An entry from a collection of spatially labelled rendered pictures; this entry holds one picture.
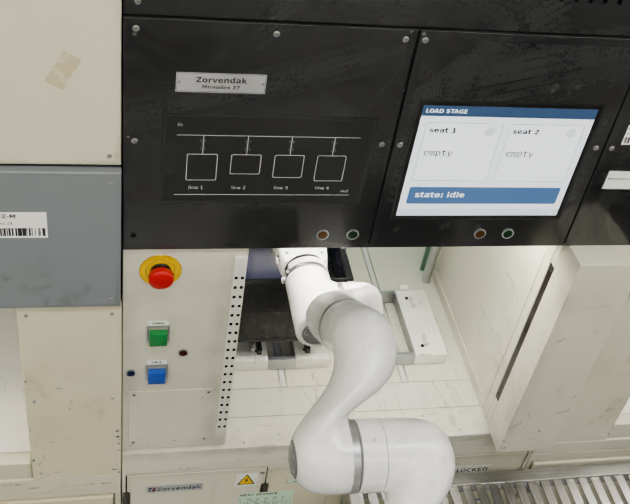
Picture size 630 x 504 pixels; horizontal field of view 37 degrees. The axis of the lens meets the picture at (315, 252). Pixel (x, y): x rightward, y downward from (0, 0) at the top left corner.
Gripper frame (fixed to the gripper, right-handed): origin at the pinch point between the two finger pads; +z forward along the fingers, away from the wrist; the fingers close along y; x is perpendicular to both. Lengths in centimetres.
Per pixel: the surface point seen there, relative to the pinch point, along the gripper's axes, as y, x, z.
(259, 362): -5.0, -30.9, -11.0
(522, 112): 25, 46, -30
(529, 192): 31, 31, -30
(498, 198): 25.7, 29.4, -30.3
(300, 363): 4.2, -32.5, -10.3
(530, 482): 53, -45, -36
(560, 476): 60, -45, -35
